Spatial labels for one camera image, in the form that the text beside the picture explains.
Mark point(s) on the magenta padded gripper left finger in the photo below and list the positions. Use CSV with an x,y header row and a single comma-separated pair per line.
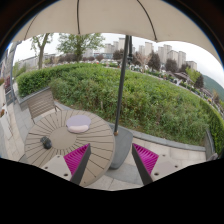
x,y
70,167

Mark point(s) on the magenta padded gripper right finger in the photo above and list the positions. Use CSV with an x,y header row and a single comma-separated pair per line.
x,y
152,166

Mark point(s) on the black computer mouse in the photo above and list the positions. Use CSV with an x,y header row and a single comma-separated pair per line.
x,y
46,142

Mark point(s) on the grey umbrella base slab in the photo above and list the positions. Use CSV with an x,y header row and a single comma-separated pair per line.
x,y
123,144

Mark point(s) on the round slatted patio table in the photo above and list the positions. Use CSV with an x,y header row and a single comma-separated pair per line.
x,y
99,136

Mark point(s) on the green hedge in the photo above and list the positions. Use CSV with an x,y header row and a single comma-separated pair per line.
x,y
148,104

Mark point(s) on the grey slatted patio chair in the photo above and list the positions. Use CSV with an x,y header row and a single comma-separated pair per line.
x,y
41,102

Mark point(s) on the dark umbrella pole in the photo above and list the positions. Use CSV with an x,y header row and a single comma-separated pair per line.
x,y
121,83

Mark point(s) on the beige patio umbrella canopy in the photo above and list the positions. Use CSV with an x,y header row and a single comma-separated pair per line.
x,y
157,20

